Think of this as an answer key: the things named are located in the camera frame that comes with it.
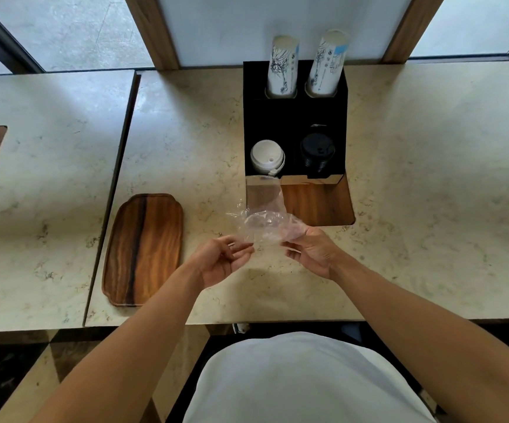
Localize person's right hand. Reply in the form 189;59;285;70
283;226;340;282

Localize person's left hand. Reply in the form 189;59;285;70
191;235;255;289

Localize clear plastic bag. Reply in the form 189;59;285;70
225;175;309;251

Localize person's left forearm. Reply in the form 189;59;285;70
30;259;214;423

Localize person's right forearm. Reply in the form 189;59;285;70
328;254;509;423

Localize stack of black cup lids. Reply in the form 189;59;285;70
300;133;336;176

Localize brown wooden tray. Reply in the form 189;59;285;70
102;193;184;308

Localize stack of white cup lids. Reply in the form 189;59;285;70
250;140;286;176

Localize black cup and lid holder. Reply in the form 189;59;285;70
242;60;349;186

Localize person's white shirt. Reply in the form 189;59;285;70
183;332;436;423

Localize stack of printed paper cups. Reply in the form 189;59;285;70
306;30;350;96
266;35;299;98

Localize wooden window post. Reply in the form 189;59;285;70
123;0;181;71
382;0;447;64

